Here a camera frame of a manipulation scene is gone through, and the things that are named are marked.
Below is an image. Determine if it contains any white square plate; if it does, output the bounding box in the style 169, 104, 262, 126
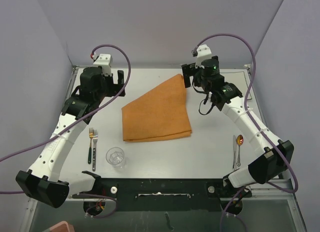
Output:
220, 69, 248, 96

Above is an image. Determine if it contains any orange cloth napkin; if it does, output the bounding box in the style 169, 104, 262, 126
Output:
121, 74, 192, 142

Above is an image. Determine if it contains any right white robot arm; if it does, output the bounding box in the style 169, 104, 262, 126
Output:
181, 56, 294, 196

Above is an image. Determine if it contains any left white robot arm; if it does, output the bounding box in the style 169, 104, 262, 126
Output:
15, 67, 125, 208

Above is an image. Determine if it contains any silver fork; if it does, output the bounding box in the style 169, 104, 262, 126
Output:
92, 130, 98, 172

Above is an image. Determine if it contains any clear drinking glass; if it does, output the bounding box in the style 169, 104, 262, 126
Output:
106, 147, 126, 169

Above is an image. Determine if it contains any silver table knife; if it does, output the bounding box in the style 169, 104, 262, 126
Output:
232, 135, 237, 171

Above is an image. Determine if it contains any copper bowl spoon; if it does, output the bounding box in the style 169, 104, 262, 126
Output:
236, 135, 244, 167

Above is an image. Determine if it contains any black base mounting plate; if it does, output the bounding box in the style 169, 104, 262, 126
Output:
72, 178, 238, 211

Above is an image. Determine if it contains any pink box corner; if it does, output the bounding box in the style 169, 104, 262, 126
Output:
49, 221, 75, 232

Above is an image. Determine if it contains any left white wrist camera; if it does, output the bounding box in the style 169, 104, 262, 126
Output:
90, 53, 113, 77

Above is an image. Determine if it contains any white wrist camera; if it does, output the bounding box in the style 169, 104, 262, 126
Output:
90, 53, 113, 77
191, 44, 212, 68

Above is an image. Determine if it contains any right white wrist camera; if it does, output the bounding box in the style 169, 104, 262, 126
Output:
191, 44, 212, 68

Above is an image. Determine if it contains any gold fork green handle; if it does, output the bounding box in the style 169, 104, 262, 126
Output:
87, 128, 94, 164

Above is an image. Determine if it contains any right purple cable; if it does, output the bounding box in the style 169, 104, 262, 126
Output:
194, 34, 299, 232

